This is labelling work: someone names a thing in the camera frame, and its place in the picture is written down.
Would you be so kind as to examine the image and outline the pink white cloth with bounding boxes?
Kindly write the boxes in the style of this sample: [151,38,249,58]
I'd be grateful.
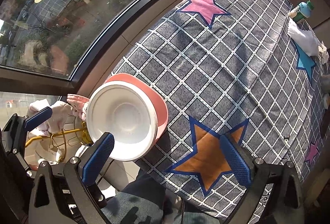
[27,94,90,136]

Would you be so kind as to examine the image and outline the pink square plate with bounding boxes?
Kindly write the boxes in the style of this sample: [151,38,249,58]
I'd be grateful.
[104,73,169,143]

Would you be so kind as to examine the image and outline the large white paper bowl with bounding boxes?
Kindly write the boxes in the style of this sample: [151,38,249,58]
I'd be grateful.
[86,81,158,162]

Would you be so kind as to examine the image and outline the person's grey trouser legs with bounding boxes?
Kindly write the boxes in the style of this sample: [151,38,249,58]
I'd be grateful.
[101,170,220,223]

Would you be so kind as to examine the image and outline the white crumpled cloth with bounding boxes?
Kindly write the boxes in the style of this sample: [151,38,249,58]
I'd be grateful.
[288,18,329,65]

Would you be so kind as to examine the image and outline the grey checked star tablecloth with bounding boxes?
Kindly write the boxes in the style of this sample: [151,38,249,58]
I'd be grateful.
[113,0,329,219]

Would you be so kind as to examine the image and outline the yellow wire rack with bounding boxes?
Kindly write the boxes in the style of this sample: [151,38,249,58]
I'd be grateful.
[25,119,93,164]

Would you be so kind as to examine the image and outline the green bottle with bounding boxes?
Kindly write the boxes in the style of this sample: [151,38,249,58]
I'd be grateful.
[289,1,314,24]

